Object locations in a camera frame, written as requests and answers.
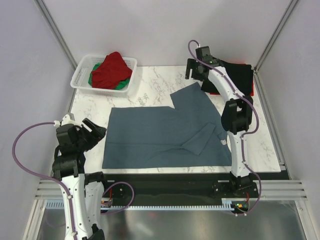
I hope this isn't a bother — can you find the white plastic basket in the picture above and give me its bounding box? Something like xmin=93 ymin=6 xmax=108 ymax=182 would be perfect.
xmin=70 ymin=52 xmax=137 ymax=97

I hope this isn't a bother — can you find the blue-grey t shirt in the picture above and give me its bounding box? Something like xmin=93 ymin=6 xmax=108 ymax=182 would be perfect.
xmin=102 ymin=83 xmax=232 ymax=169

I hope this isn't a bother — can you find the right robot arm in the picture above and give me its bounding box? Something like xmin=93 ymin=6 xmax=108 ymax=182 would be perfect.
xmin=185 ymin=45 xmax=259 ymax=198

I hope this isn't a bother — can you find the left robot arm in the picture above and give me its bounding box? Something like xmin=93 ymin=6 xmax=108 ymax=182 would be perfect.
xmin=52 ymin=114 xmax=110 ymax=240

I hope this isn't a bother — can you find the folded black t shirt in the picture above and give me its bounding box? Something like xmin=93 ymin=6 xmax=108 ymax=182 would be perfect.
xmin=200 ymin=58 xmax=253 ymax=97

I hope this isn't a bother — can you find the green t shirt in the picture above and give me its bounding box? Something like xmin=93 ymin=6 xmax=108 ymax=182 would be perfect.
xmin=88 ymin=63 xmax=132 ymax=90

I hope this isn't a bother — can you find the folded red t shirt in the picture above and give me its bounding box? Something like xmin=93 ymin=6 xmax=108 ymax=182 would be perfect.
xmin=209 ymin=59 xmax=255 ymax=97

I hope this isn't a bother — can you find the dark red t shirt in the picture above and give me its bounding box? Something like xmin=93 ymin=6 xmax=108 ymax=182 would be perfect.
xmin=91 ymin=51 xmax=133 ymax=90

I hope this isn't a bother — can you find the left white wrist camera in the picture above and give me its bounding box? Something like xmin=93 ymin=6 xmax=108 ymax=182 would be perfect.
xmin=53 ymin=113 xmax=81 ymax=129

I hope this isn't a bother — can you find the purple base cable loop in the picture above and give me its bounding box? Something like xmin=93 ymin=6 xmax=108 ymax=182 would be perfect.
xmin=99 ymin=181 xmax=135 ymax=216

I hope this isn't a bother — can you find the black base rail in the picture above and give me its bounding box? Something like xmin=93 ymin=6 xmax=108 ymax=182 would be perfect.
xmin=103 ymin=173 xmax=258 ymax=207

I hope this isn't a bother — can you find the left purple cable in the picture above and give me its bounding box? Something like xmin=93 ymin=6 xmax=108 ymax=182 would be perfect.
xmin=12 ymin=121 xmax=77 ymax=237

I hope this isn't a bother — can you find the white slotted cable duct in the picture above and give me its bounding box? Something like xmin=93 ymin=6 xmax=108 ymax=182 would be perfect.
xmin=46 ymin=198 xmax=251 ymax=211

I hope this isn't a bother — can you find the right aluminium frame post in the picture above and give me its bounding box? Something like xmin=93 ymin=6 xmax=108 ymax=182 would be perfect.
xmin=253 ymin=0 xmax=300 ymax=72

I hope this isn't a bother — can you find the aluminium frame post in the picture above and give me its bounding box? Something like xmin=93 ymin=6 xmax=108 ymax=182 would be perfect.
xmin=253 ymin=0 xmax=300 ymax=72
xmin=34 ymin=0 xmax=81 ymax=73

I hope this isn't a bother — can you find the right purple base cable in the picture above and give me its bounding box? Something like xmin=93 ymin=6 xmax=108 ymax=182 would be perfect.
xmin=232 ymin=178 xmax=263 ymax=218

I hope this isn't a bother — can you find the left aluminium frame post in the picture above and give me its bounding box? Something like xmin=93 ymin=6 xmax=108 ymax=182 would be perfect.
xmin=34 ymin=0 xmax=81 ymax=73

